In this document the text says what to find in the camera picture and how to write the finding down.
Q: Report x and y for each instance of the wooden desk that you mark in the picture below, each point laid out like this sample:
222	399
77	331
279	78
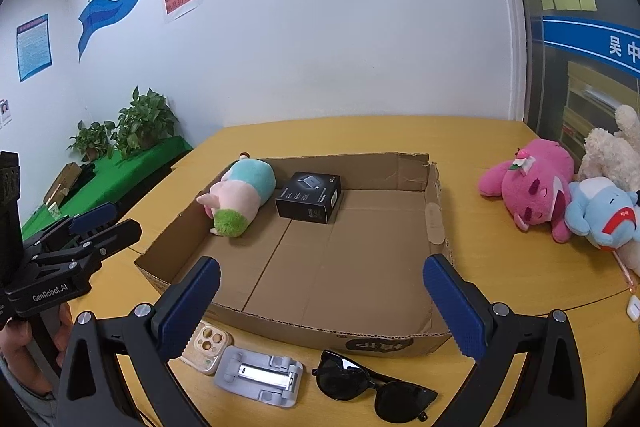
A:
500	257

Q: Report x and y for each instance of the large potted green plant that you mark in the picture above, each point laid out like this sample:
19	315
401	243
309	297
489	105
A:
145	119

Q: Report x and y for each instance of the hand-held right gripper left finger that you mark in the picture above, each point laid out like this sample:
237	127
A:
192	302

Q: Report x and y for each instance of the person's left hand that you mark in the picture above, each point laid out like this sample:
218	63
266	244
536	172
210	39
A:
17	339

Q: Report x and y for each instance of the grey folding phone stand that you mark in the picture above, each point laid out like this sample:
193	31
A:
257	374

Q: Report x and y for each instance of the small black product box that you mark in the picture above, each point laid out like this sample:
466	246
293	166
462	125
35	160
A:
307	202

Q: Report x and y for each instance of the cardboard box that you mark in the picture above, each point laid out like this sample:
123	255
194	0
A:
325	267

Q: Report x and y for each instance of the flat cardboard pieces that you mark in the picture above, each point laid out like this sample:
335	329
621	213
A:
62	182

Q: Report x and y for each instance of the small photo notice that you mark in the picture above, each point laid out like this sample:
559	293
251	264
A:
5	113

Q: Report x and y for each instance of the blue door sign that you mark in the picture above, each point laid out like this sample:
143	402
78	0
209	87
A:
580	38

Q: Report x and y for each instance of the small white device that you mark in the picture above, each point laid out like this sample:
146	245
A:
633	308

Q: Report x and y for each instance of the glass door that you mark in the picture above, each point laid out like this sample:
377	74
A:
560	99

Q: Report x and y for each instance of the blue wall poster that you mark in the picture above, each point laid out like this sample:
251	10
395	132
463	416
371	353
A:
34	48

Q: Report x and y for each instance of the black sunglasses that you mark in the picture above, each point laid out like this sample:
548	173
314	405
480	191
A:
340	377

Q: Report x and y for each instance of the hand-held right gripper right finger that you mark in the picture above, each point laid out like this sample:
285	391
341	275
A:
460	307

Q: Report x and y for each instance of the person's left forearm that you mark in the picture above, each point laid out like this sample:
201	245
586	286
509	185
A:
27	382

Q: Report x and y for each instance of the phone in beige case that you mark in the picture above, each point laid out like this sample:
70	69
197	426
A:
202	349

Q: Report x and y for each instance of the small potted green plant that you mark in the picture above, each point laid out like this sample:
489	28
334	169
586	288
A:
92	139

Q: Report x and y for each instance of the light blue plush toy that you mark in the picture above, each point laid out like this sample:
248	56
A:
600	212

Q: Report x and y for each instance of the pink teal green plush toy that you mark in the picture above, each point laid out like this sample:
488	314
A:
245	187

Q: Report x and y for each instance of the green table cloth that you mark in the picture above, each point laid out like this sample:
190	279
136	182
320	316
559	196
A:
135	164

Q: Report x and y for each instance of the pink bear plush toy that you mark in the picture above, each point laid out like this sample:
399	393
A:
535	184

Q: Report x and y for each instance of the black bag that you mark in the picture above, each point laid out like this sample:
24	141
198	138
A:
86	174

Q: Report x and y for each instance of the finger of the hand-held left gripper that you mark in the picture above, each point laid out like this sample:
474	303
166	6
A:
117	237
92	217

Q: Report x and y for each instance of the cream plush toy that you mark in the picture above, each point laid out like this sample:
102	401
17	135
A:
607	152

